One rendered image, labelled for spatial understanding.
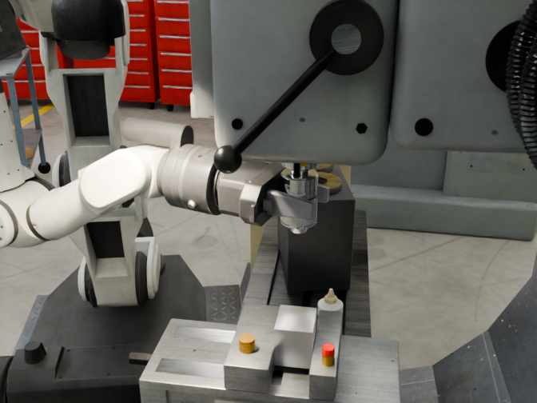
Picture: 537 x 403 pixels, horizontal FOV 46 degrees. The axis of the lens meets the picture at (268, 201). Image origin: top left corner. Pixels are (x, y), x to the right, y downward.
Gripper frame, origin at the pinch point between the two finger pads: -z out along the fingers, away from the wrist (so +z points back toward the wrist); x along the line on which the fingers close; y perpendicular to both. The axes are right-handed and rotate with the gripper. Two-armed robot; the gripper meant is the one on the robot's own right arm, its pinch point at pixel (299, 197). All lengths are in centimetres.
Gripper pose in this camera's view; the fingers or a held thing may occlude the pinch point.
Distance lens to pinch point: 81.1
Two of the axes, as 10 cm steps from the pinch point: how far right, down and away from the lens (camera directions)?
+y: -0.1, 9.1, 4.1
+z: -9.1, -1.8, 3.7
